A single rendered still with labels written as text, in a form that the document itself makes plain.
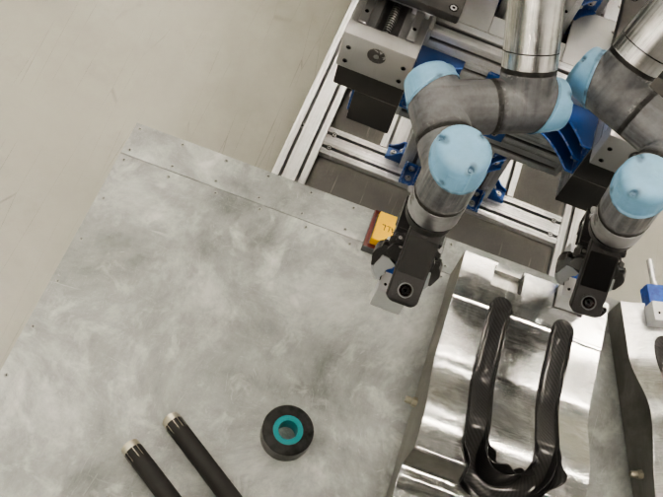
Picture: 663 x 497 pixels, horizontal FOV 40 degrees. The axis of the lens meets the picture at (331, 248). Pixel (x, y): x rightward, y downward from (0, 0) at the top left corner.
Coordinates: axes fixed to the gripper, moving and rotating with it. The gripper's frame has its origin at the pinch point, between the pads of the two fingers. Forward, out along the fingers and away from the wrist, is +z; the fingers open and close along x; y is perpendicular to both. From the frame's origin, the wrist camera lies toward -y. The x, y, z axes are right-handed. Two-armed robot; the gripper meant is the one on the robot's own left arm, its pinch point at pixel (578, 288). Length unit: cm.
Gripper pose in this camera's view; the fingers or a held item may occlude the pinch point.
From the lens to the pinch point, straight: 153.1
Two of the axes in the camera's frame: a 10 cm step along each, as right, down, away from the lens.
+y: 3.2, -8.7, 3.7
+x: -9.5, -2.9, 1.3
